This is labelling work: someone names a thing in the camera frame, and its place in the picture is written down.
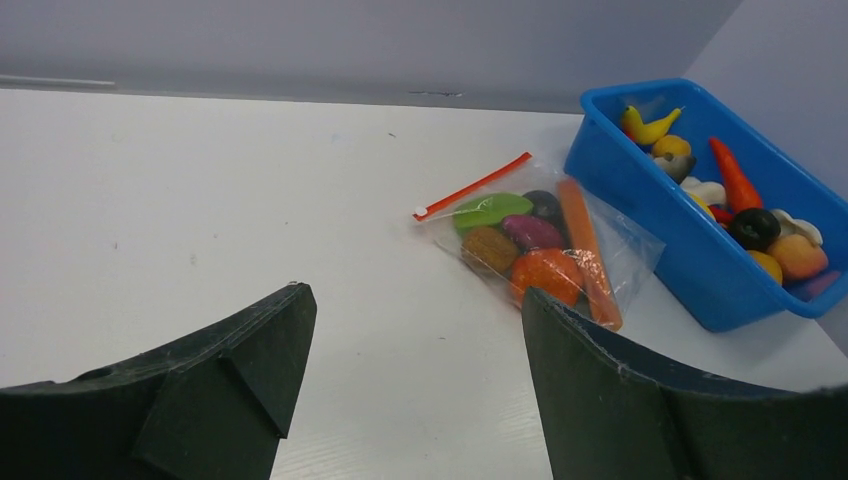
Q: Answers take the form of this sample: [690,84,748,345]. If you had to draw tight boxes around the purple toy sweet potato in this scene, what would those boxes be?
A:
[501,214,566,251]

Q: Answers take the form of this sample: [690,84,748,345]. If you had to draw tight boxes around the blue plastic bin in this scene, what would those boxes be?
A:
[564,78,847,332]

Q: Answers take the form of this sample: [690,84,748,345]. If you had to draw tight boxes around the white toy garlic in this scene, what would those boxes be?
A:
[680,176,727,207]

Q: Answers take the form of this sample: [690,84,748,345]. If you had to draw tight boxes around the dark toy eggplant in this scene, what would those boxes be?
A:
[522,190,564,228]
[727,208,782,252]

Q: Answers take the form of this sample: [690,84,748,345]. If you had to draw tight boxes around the orange toy peach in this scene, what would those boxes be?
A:
[766,234,829,284]

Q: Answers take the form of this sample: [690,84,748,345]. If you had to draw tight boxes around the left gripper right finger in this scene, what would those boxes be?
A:
[521,288,847,479]

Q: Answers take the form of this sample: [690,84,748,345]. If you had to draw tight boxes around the yellow toy banana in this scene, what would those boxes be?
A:
[687,192,716,222]
[619,105,683,146]

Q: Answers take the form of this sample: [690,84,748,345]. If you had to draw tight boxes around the red toy chili pepper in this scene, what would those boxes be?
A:
[708,205,734,227]

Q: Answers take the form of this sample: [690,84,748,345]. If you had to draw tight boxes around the clear zip top bag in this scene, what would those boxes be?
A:
[412,152,665,331]

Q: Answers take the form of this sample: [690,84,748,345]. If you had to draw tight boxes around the orange toy carrot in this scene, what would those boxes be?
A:
[708,137,764,212]

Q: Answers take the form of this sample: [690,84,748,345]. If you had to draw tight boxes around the yellow toy lemon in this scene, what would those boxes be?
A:
[747,250,784,286]

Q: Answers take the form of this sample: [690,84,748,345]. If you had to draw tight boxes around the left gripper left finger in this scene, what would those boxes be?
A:
[1,283,317,479]

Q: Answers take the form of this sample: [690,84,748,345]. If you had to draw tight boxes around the orange toy pumpkin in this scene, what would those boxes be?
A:
[510,249,583,307]

